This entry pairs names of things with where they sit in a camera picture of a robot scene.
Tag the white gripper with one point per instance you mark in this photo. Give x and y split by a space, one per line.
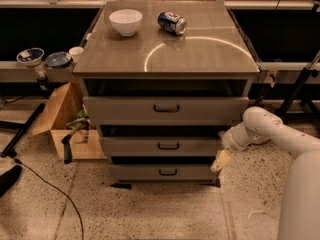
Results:
230 141

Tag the black metal bar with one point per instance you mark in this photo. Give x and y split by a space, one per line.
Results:
20 129

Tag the blue white bowl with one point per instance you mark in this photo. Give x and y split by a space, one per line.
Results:
30 57

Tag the grey drawer cabinet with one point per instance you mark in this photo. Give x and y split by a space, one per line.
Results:
209 60

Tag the cardboard box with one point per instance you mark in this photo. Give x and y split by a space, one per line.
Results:
62 108

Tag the blue soda can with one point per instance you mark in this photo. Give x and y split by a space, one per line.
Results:
172 22

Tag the black tripod stand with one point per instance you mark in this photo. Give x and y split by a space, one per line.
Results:
297 91

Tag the grey drawer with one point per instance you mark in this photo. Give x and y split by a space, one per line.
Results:
160 146
165 110
143 173

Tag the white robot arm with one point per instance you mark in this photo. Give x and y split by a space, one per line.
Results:
300 208

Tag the white paper cup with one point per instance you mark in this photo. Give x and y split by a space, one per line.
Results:
76 52

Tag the grey top drawer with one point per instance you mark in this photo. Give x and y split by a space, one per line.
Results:
165 110

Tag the black handled tool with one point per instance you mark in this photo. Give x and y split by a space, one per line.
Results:
66 143

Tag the grey bottom drawer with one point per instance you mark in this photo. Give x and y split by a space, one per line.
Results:
143 173

